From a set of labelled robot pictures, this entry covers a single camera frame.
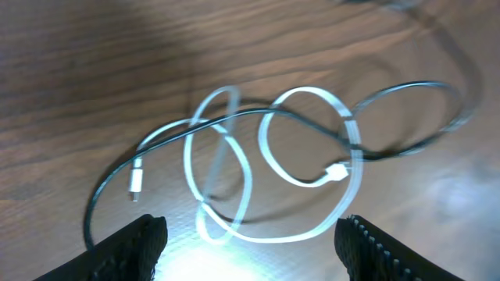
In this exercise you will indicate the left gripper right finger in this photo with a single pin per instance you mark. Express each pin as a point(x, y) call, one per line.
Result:
point(369, 253)

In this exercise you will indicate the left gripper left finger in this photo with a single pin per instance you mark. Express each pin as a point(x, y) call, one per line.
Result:
point(130, 254)

